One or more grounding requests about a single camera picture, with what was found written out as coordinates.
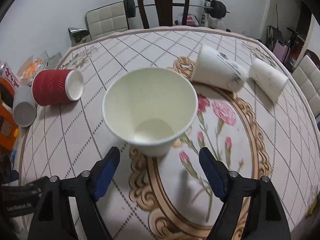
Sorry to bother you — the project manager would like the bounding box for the grey ribbed cup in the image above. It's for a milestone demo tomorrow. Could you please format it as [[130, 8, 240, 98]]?
[[12, 86, 36, 127]]

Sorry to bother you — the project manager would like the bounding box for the red corrugated paper cup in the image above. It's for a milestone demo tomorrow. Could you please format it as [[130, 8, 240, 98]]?
[[31, 69, 85, 106]]

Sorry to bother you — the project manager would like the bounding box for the white printed paper cup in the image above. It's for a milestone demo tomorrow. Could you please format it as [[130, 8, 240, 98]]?
[[191, 44, 249, 92]]

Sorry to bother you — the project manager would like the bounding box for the orange box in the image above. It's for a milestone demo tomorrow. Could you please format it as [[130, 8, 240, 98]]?
[[0, 77, 20, 154]]

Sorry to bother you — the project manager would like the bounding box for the floral diamond pattern tablecloth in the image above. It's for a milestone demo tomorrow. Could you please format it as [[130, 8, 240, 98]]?
[[18, 26, 320, 240]]

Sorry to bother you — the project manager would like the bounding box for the orange snack packet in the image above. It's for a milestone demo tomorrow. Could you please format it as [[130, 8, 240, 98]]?
[[17, 55, 44, 85]]

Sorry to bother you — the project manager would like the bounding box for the glass ashtray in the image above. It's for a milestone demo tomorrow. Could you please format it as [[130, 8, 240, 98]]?
[[37, 51, 62, 70]]

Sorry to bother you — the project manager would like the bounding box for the cream quilted chair right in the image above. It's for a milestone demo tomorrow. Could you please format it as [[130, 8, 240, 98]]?
[[292, 55, 320, 118]]

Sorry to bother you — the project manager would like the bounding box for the cream quilted chair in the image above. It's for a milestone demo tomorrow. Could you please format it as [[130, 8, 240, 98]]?
[[292, 55, 320, 118], [85, 2, 129, 40]]

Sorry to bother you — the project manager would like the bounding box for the pink suitcase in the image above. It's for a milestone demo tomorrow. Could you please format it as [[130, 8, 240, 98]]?
[[273, 40, 290, 63]]

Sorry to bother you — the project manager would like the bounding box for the black printed box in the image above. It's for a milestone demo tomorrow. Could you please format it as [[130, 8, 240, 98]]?
[[68, 27, 92, 47]]

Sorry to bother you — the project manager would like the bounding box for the white red plastic bag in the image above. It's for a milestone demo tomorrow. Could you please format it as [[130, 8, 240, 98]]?
[[175, 14, 199, 27]]

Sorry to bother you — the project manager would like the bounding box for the barbell with black plates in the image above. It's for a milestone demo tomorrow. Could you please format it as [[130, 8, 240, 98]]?
[[123, 0, 229, 19]]

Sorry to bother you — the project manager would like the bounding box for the white squat rack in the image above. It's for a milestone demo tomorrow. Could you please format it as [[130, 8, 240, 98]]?
[[135, 0, 214, 27]]

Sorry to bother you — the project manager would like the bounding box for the dark wooden chair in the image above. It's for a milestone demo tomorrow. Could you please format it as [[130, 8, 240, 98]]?
[[137, 0, 190, 29]]

